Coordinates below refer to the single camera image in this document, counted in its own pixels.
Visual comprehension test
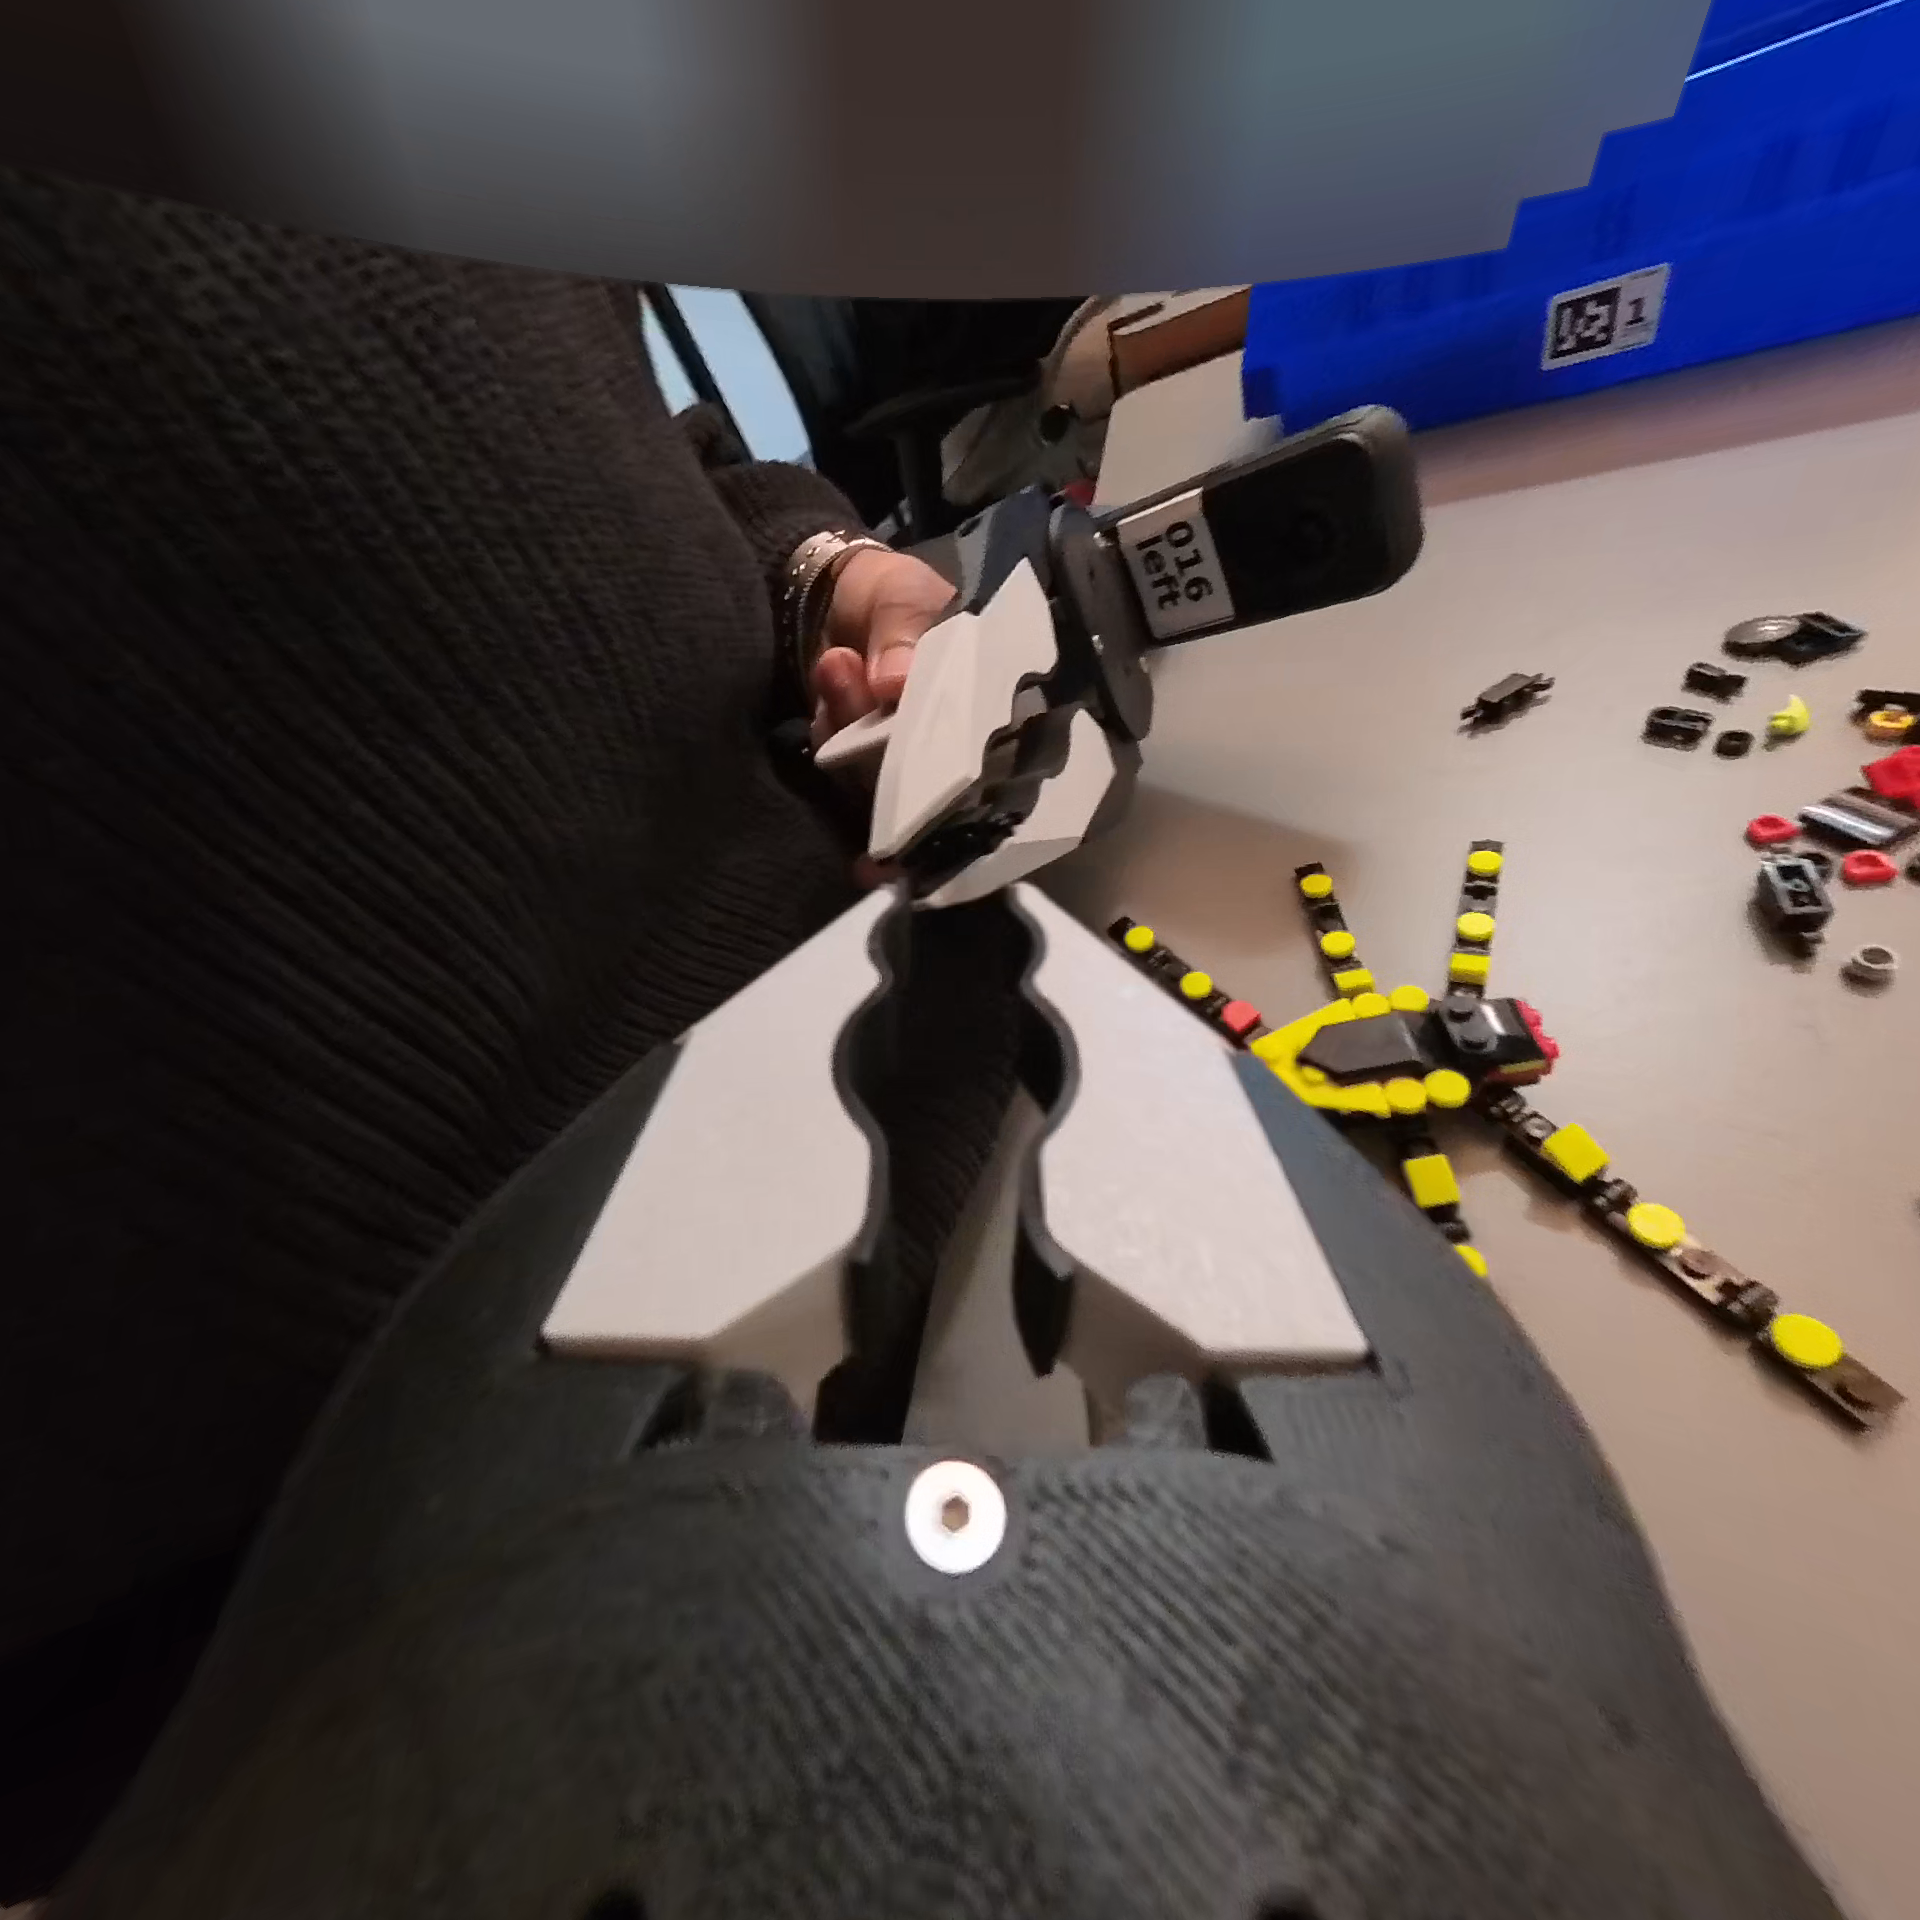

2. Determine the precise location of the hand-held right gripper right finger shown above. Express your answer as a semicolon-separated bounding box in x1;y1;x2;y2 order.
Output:
1008;883;1379;1446

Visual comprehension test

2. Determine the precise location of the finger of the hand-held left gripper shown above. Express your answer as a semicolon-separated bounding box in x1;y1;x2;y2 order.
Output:
915;708;1146;912
867;557;1075;871

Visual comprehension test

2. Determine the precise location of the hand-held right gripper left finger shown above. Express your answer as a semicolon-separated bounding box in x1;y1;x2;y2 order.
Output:
537;883;919;1434

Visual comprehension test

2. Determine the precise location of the black yellow lego spider model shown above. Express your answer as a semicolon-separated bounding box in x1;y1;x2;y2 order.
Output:
1104;835;1911;1430

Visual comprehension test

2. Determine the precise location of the pile of loose lego pieces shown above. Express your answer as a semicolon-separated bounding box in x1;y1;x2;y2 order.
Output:
1639;603;1920;965

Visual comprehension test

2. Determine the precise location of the person's left hand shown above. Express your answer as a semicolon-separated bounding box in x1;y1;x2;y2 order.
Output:
811;551;967;739

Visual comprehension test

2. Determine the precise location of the blue plastic bin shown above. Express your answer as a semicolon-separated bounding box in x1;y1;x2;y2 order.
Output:
1238;0;1920;440

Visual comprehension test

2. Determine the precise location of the beaded bracelet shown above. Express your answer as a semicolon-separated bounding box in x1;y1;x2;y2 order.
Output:
768;524;899;679

